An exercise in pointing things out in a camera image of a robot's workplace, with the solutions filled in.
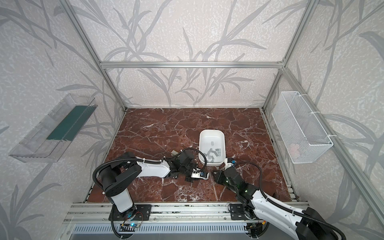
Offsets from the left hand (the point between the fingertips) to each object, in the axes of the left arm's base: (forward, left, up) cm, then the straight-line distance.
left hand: (204, 170), depth 86 cm
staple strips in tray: (+12, -4, -2) cm, 13 cm away
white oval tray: (+23, -1, 0) cm, 23 cm away
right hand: (+1, -5, +2) cm, 5 cm away
